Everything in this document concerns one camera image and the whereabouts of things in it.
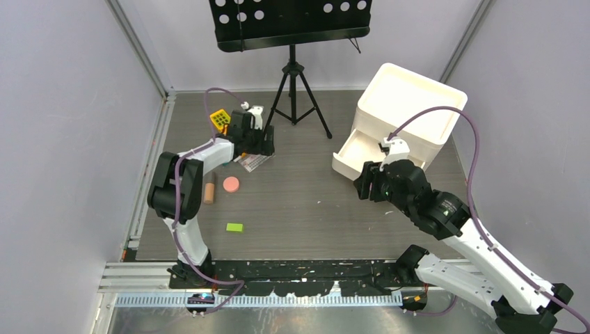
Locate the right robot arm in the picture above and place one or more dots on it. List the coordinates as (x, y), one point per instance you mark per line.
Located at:
(517, 299)

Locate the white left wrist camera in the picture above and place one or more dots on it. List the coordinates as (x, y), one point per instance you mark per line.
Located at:
(255, 112)

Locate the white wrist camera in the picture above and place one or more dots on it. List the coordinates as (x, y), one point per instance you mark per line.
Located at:
(395, 149)
(255, 112)

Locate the green rectangular block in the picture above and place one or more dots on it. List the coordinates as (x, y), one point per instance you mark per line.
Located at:
(234, 227)

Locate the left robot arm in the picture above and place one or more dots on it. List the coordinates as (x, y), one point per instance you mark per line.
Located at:
(177, 184)

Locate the black music stand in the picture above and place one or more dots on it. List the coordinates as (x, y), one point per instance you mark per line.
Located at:
(249, 25)

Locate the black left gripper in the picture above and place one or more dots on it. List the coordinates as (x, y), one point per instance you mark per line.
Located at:
(264, 147)

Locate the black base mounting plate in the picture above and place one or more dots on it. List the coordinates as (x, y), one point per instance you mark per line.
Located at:
(295, 277)

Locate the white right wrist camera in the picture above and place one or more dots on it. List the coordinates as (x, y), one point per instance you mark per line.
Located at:
(395, 149)

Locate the yellow green toy block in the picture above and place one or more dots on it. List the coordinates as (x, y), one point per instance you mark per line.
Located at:
(220, 119)

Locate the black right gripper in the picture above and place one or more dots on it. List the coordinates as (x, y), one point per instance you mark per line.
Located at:
(371, 173)

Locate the tan foundation bottle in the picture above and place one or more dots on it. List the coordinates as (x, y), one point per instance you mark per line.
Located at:
(209, 189)

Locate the white drawer organizer box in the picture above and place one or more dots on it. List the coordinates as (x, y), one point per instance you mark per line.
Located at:
(395, 95)

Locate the clear false lashes pack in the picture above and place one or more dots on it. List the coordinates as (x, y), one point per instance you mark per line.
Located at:
(251, 161)

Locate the white drawer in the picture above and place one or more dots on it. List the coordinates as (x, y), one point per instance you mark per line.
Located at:
(358, 149)

